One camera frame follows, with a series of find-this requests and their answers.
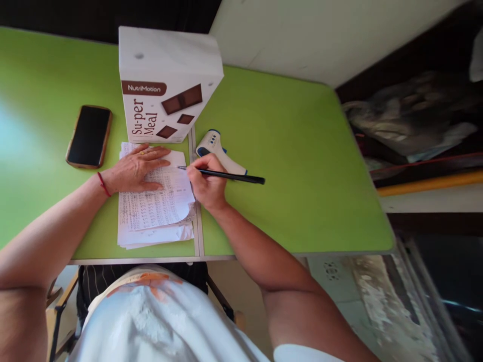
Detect person's left hand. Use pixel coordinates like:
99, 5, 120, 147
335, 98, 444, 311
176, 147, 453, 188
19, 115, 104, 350
99, 144, 172, 197

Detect person's right hand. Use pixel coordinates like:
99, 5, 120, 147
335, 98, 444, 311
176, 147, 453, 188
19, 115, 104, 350
187, 152, 230, 212

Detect person's left fingers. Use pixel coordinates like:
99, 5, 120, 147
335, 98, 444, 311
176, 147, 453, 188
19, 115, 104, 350
130, 144, 171, 159

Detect person's right index finger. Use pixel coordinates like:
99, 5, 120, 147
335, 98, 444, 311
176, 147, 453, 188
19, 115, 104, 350
187, 152, 219, 171

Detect stack of handwritten paper sheets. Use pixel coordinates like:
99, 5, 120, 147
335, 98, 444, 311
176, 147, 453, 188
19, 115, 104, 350
117, 141, 199, 250

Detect black pen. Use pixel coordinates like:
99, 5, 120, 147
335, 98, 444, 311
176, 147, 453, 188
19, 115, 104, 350
176, 165, 266, 186

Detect white and blue infrared thermometer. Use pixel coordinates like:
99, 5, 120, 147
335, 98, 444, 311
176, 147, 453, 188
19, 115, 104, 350
195, 129, 249, 178

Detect smartphone in brown case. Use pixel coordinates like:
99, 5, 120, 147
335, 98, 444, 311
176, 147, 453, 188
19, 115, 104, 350
65, 105, 113, 169

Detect white box with chocolate print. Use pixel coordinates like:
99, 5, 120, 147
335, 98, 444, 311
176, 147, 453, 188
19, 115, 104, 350
118, 25, 225, 144

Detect person's body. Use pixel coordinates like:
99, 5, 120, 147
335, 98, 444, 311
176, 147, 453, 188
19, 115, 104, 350
69, 263, 342, 362

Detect pile of plastic bags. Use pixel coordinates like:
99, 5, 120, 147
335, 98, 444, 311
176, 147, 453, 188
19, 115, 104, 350
341, 70, 480, 163

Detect yellow rod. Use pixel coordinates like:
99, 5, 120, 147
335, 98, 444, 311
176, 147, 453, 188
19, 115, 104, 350
377, 170, 483, 198

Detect dark wooden shelf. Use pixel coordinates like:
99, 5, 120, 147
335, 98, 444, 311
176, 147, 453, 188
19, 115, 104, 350
335, 0, 483, 189

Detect white wall socket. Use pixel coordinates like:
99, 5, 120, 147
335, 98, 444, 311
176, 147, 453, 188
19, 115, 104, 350
323, 261, 343, 282

